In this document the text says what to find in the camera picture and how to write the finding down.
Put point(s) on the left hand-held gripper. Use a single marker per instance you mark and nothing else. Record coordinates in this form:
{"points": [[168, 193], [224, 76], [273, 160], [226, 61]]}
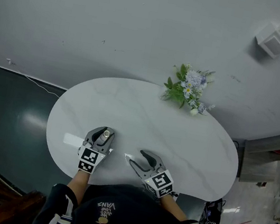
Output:
{"points": [[88, 158]]}

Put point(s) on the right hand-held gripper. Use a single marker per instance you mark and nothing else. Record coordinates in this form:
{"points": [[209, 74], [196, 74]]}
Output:
{"points": [[161, 182]]}

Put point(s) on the small grey bottle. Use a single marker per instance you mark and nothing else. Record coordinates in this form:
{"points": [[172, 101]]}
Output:
{"points": [[103, 137]]}

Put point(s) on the person's left forearm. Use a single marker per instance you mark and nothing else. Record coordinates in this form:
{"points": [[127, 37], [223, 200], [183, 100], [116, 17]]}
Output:
{"points": [[77, 183]]}

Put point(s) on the person's right forearm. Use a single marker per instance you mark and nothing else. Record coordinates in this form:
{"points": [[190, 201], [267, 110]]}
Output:
{"points": [[172, 207]]}

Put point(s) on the white marble table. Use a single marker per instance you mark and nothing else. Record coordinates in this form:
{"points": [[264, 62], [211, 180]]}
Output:
{"points": [[153, 127]]}

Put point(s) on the person's black shirt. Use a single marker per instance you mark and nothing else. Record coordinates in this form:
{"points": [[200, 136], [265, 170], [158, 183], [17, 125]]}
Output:
{"points": [[136, 223]]}

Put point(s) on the black bag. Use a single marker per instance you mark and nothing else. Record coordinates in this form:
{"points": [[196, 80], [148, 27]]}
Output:
{"points": [[211, 215]]}

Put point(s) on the blue and white flower bouquet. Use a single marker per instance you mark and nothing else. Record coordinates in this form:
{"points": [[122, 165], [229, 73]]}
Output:
{"points": [[187, 87]]}

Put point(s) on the grey wooden cabinet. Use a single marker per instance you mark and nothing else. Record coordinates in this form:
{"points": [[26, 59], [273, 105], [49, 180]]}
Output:
{"points": [[260, 162]]}

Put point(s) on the white wall junction box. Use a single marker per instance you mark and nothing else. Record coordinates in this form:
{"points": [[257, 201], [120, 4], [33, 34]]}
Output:
{"points": [[273, 41]]}

